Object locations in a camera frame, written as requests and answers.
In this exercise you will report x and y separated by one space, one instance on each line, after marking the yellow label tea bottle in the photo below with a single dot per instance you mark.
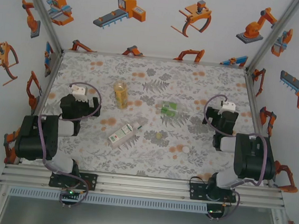
121 96

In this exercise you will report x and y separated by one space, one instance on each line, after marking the green label clear bottle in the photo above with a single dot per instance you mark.
169 109

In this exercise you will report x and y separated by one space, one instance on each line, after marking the white label clear bottle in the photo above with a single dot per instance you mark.
120 137

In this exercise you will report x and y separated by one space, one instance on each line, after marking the white bottle cap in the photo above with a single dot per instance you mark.
186 149

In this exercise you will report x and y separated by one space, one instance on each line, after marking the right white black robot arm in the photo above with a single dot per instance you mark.
256 159

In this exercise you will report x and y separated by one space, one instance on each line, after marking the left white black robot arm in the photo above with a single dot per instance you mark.
35 138

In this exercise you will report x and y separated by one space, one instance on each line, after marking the left green circuit board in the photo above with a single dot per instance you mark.
70 193

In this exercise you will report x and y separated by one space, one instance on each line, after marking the green circuit board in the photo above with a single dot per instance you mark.
214 211
70 193

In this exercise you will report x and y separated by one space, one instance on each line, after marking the right green circuit board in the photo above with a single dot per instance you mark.
214 211

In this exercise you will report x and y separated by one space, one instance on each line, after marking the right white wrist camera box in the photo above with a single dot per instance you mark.
229 107

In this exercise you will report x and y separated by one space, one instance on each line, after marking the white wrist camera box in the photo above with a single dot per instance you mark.
78 92
229 107

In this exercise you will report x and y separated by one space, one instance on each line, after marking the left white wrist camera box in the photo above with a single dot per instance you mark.
78 92

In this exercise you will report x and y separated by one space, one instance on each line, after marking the right aluminium side rail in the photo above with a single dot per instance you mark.
253 100

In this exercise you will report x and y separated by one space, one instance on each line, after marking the aluminium side rail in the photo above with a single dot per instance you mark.
253 100
51 76

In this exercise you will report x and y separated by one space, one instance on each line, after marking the left aluminium side rail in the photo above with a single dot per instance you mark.
51 76

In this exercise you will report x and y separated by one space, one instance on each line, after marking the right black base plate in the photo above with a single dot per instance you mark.
196 190

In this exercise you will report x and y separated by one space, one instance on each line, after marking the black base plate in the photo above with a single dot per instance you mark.
91 181
196 190

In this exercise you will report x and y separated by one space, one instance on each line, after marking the thin aluminium frame rail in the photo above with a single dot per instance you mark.
154 58

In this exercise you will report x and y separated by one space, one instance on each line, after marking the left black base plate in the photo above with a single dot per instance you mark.
91 181

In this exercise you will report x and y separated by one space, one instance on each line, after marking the wide slotted aluminium frame rail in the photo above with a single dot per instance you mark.
142 186

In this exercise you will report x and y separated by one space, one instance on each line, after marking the left aluminium corner post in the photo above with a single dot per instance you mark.
43 11

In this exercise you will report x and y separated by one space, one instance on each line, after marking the aluminium corner post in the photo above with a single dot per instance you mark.
43 11
275 34

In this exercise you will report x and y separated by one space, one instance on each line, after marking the right aluminium corner post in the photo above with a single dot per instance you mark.
275 34

